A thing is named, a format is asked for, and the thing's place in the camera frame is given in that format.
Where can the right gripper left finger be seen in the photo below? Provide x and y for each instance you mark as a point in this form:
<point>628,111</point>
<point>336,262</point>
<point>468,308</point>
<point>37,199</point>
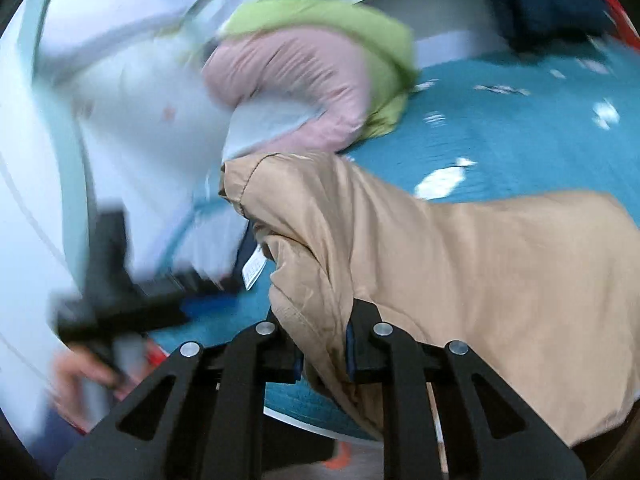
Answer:
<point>197,416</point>

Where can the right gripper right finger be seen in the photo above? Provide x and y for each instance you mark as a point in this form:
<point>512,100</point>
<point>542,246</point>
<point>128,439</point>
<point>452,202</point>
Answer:
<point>447,413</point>

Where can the tan garment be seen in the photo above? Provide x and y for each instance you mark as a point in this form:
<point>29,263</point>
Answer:
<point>544,288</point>

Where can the person's left hand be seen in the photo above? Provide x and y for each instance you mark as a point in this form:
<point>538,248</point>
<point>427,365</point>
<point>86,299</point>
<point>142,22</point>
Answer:
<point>76,364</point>

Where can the light grey pillow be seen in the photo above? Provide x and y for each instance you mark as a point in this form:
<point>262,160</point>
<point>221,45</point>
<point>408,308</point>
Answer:
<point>264,118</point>

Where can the teal quilted bed mat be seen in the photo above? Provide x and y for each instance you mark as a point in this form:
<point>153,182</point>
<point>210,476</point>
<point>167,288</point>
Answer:
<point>486,129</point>

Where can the pink quilt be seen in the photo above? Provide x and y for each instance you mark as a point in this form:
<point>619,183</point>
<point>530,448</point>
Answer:
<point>313,64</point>

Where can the green quilt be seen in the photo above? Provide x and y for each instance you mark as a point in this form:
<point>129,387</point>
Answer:
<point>387,45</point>

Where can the navy yellow puffer jacket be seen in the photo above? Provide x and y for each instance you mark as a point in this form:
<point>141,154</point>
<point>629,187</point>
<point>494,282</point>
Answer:
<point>528,25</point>

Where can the red cartoon bag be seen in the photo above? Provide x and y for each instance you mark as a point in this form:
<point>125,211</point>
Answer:
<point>624,30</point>

